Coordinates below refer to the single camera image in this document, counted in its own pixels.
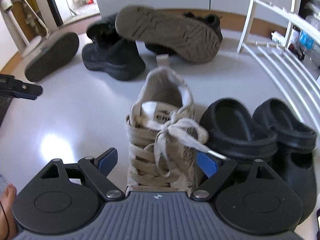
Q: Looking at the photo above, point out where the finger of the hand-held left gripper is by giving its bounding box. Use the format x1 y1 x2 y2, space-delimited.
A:
0 74 43 101

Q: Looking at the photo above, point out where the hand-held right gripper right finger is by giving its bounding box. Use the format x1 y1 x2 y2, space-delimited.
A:
191 151 278 202

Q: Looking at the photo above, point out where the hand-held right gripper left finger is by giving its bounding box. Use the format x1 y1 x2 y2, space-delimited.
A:
40 147 125 202

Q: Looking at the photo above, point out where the black chunky clog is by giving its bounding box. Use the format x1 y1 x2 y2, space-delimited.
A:
252 98 317 225
199 98 278 180

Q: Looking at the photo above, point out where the white lace-up sneaker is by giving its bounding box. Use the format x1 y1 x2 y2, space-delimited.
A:
125 54 209 195
115 5 222 63

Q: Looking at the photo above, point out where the black lace-up sneaker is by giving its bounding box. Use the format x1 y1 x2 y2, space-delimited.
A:
82 39 146 81
145 11 223 55

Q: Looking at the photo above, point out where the white shoe rack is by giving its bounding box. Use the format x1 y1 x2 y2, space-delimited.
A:
236 0 320 135

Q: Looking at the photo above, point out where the white fan stand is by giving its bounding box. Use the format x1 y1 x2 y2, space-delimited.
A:
0 0 44 58

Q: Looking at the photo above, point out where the person's bare foot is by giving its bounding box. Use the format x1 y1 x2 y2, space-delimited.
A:
0 182 18 233

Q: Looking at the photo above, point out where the small white tube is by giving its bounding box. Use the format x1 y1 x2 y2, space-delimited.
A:
271 31 285 44

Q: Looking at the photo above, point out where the clear plastic water bottle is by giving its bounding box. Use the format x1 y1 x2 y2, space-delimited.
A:
299 15 320 63

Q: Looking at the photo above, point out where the black door frame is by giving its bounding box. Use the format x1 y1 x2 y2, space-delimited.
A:
41 0 63 27

